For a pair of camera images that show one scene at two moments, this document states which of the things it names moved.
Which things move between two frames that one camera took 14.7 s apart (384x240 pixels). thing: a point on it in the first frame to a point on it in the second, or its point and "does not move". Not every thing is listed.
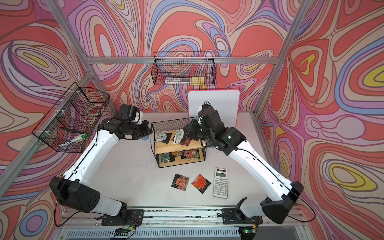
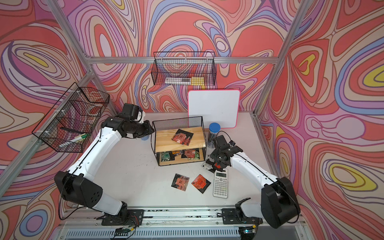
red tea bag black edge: [180, 182] does not move
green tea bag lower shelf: [165, 158] does not move
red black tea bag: [201, 183] does not move
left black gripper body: [138, 131] does not move
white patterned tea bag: [163, 137] to [207, 166]
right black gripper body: [209, 135] to [215, 155]
